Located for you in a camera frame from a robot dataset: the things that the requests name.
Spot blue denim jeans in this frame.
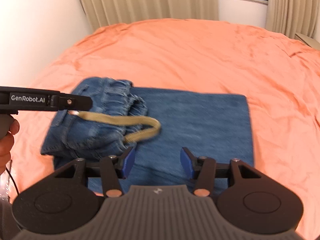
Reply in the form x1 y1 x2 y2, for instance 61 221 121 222
41 77 253 191

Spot person's left hand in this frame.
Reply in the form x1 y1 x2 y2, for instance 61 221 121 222
0 119 20 174

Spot beige left curtain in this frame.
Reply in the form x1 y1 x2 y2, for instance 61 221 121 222
80 0 219 30

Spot beige curtain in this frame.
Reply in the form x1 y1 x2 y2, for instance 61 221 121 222
265 0 319 38
80 0 219 30

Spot orange bed sheet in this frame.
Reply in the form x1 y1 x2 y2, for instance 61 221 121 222
1 19 319 239

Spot beige nightstand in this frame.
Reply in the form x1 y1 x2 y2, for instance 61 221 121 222
295 33 320 50

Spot beige right curtain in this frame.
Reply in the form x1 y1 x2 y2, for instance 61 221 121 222
265 0 319 38

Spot thin black cable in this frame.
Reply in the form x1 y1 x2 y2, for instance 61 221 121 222
4 166 20 197

